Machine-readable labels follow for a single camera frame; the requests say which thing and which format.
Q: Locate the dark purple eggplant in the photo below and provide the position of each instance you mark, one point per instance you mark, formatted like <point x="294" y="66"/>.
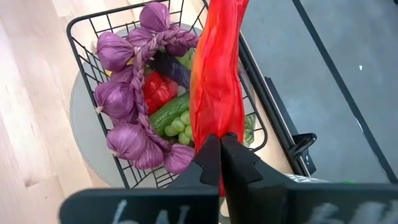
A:
<point x="172" y="70"/>

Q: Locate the purple garlic braid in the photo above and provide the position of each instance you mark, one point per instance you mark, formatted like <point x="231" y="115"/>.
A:
<point x="115" y="49"/>

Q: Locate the succulent in white patterned pot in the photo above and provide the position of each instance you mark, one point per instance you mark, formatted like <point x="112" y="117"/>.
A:
<point x="304" y="179"/>

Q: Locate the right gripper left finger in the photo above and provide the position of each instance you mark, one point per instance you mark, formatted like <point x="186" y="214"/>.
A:
<point x="208" y="165"/>

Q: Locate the green grape bunch with leaves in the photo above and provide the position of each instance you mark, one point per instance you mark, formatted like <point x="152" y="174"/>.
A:
<point x="178" y="126"/>

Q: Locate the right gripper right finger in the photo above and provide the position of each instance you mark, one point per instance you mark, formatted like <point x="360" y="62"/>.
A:
<point x="248" y="186"/>

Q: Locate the black table frame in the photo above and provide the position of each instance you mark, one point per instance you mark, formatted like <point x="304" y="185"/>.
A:
<point x="273" y="102"/>

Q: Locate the red chili pepper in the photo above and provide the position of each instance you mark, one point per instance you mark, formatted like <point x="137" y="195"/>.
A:
<point x="217" y="77"/>

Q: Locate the red bell pepper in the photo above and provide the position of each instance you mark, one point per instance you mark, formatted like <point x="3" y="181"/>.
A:
<point x="158" y="90"/>

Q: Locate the green cucumber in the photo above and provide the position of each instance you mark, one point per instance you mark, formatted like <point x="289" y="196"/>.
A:
<point x="171" y="112"/>

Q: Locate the green pear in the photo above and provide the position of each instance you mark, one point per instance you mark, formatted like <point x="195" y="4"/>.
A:
<point x="186" y="60"/>

